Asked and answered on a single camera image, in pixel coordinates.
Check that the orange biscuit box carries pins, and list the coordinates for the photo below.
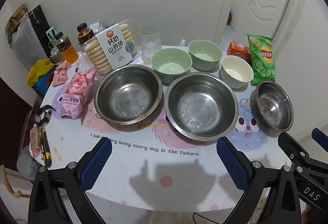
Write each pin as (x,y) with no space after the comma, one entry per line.
(237,50)

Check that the round biscuit package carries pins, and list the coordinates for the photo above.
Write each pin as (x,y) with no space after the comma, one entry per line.
(115,46)

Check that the green ceramic bowl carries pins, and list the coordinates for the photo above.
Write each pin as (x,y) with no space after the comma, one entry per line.
(170,66)
(205,56)

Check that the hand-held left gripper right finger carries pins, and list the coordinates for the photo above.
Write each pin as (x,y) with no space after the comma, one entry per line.
(232,162)

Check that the pink snack bag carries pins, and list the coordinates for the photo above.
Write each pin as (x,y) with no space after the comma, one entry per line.
(74,93)

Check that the wooden chair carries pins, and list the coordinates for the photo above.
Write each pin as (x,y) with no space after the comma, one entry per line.
(11,188)

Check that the brown paper bag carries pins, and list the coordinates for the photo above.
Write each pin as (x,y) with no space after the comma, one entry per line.
(16,17)

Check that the small pink candy packet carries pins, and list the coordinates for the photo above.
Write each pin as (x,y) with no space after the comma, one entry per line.
(60,75)

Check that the green chips bag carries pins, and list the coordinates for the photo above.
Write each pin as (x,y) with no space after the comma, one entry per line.
(264,60)

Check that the small brown cardboard box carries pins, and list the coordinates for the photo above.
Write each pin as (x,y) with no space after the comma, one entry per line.
(34,137)

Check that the tiny pink sweets packet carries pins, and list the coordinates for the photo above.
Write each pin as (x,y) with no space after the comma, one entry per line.
(37,152)

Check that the black wristwatch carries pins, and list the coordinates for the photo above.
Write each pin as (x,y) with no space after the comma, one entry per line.
(44,116)

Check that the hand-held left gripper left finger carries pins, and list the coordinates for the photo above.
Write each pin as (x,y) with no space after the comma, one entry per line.
(97,162)

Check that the small stainless steel bowl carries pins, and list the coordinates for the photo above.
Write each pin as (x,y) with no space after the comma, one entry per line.
(274,106)

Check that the clear glass cup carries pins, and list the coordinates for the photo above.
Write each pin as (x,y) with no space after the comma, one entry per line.
(149,44)

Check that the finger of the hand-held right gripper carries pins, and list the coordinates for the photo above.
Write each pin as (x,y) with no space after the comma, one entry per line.
(290,145)
(320,137)

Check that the beige snack wrapper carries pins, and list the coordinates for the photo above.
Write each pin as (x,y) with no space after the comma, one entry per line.
(57,154)

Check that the woven basket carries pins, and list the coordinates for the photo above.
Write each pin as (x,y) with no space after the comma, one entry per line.
(57,55)

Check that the yellow black utility knife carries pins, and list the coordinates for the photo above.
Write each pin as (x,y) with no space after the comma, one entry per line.
(47,154)

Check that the yellow plastic bag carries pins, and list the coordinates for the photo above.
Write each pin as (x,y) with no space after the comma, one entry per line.
(38,70)

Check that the translucent plastic bag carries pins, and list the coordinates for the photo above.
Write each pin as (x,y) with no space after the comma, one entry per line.
(24,44)

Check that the white ceramic bowl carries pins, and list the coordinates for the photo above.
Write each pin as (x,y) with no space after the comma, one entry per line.
(237,72)

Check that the orange juice bottle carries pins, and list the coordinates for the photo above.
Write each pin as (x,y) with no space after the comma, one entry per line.
(69,53)
(84,33)

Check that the large stainless steel bowl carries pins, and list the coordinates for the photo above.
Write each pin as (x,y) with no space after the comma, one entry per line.
(128,96)
(199,108)

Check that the black paper bag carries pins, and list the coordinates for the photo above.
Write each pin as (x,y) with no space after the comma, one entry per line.
(38,34)

